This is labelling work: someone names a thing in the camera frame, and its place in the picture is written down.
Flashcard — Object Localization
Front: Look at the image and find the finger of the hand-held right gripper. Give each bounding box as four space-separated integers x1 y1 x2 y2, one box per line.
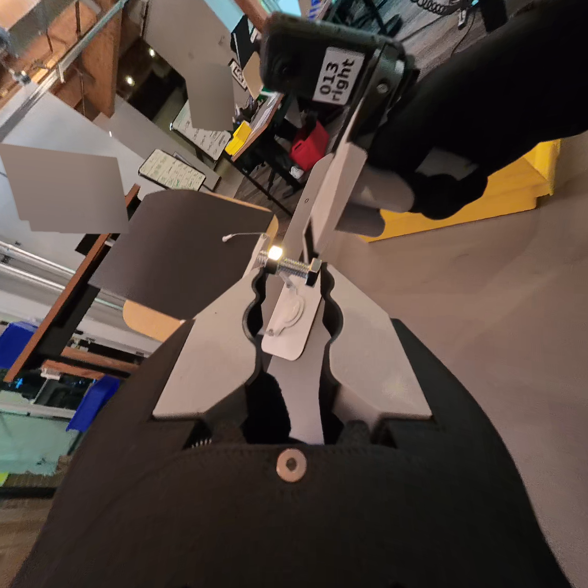
277 146 341 252
314 140 369 255

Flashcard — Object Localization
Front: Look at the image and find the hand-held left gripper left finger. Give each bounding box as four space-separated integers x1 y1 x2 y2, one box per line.
152 269 265 435

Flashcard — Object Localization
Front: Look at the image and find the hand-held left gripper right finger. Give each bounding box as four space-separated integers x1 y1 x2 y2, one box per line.
322 264 434 428

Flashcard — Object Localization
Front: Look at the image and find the steel hex bolt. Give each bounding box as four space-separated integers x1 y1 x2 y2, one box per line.
255 250 323 288

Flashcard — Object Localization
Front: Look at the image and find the yellow storage bin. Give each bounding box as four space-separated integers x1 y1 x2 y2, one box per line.
358 138 562 243

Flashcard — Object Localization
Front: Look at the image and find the person's right forearm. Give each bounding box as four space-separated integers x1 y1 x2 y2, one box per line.
413 0 588 148

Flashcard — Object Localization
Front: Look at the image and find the person's right hand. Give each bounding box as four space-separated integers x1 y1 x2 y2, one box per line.
369 59 539 220

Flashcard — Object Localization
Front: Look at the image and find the red tote basket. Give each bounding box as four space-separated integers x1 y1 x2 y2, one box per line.
290 120 330 172

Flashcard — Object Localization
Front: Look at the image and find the small yellow bin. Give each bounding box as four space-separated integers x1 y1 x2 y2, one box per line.
225 120 252 156

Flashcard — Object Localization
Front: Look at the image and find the blue storage bin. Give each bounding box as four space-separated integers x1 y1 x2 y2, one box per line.
0 322 40 370
66 376 121 432

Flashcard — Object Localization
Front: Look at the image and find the whiteboard with handwriting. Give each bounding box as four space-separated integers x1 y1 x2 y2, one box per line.
139 149 206 191
172 101 232 161

